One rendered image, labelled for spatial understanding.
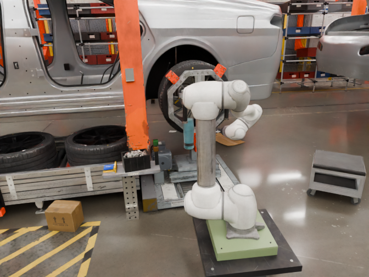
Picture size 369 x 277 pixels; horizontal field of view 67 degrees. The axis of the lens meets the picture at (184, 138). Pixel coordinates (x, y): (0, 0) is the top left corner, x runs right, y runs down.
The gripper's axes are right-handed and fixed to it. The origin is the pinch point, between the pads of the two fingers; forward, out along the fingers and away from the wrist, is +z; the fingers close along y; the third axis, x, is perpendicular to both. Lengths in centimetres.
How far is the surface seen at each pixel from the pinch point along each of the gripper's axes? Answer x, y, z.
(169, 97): -30, 29, 30
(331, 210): 77, -90, -15
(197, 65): -54, 3, 26
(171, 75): -47, 28, 21
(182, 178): 47, 20, 48
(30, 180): 27, 148, 44
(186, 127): -3.3, 19.5, 19.7
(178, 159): 31, 19, 66
